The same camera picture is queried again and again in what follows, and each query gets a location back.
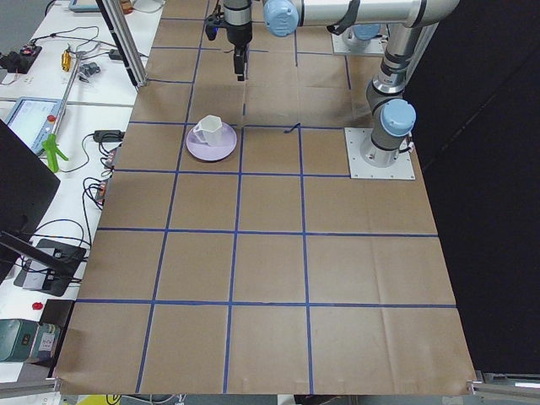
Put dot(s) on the teach pendant tablet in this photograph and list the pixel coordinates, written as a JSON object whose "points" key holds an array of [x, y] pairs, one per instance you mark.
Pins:
{"points": [[32, 120]]}

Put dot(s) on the green plastic clamp tool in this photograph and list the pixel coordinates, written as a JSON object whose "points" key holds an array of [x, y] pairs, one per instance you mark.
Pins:
{"points": [[52, 152]]}

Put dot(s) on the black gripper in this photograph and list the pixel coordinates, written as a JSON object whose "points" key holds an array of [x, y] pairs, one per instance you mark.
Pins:
{"points": [[239, 35]]}

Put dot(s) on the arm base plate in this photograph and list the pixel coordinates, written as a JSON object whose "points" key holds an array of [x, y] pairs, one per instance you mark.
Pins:
{"points": [[374, 47], [366, 161]]}

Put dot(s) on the brown paper table cover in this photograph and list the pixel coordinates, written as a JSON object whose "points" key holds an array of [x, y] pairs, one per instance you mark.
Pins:
{"points": [[256, 266]]}

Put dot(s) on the white faceted cup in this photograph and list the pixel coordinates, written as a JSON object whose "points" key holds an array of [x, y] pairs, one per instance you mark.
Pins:
{"points": [[209, 130]]}

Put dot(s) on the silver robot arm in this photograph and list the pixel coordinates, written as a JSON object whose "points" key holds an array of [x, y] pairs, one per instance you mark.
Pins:
{"points": [[327, 65]]}

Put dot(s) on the aluminium frame post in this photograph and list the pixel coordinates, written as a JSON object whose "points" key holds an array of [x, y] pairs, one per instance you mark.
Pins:
{"points": [[116, 23]]}

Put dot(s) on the black monitor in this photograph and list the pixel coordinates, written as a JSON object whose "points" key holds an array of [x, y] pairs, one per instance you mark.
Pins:
{"points": [[27, 186]]}

